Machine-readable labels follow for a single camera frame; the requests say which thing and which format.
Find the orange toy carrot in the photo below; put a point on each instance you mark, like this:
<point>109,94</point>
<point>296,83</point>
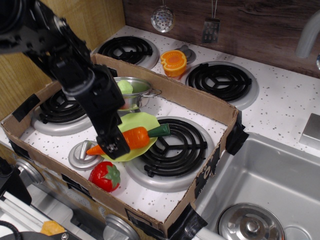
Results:
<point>140,137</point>

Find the front right stove burner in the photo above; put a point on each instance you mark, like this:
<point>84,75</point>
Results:
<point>172,162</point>

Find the light green plastic plate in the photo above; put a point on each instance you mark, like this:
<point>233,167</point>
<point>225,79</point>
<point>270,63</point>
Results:
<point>132,120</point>

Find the grey sink basin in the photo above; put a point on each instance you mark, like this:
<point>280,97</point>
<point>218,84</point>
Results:
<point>279,178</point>

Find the hanging steel skimmer ladle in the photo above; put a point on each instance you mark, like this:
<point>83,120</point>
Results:
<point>163,18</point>

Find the small steel pot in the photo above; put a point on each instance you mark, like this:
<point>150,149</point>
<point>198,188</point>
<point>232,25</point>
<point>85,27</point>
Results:
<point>135,96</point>

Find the black clamp device left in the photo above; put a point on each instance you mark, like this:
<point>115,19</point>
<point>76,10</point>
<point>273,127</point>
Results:
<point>11,182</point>

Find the orange toy fruit half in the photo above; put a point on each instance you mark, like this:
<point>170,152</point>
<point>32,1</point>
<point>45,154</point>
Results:
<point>174,63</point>

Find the grey toy faucet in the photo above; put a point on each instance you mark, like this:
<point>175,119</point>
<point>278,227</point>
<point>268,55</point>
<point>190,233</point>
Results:
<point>308,36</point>

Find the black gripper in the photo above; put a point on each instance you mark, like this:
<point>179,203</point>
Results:
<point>95,89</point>

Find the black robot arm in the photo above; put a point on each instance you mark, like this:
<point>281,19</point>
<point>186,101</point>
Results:
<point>31,28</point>

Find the steel pot lid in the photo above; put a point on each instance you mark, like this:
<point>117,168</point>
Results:
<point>248,221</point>

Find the hanging steel slotted spatula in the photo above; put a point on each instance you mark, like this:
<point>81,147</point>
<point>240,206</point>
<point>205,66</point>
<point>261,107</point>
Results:
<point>211,26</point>

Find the silver front knob left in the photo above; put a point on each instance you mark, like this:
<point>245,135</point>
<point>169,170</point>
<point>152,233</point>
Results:
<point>28,174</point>

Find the grey faucet handle block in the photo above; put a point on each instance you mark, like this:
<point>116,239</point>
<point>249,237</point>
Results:
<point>311,133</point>

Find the brown cardboard fence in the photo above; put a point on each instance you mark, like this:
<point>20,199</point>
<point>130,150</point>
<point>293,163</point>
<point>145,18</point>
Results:
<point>156,214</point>

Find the back right stove burner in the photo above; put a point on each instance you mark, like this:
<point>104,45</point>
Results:
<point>228,81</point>

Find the red toy strawberry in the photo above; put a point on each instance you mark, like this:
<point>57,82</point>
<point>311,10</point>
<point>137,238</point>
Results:
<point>106,176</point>

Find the yellow orange toy piece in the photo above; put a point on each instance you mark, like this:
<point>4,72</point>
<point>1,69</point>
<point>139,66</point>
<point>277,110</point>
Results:
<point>50,228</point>

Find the green toy broccoli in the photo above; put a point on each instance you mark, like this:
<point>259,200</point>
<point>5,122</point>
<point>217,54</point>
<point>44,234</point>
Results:
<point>125,87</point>

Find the silver front knob right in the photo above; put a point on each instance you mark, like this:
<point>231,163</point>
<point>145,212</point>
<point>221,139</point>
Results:
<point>118,229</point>

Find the back left stove burner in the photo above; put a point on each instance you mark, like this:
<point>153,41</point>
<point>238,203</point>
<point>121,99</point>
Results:
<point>130,49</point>

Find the silver back stove knob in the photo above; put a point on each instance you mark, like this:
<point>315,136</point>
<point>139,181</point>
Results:
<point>189,53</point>

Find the front left stove burner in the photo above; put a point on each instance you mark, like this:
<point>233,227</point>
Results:
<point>60,115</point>

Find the stove burner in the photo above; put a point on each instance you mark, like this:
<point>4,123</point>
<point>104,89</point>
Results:
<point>130,49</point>
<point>60,115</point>
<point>228,81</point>
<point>172,162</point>

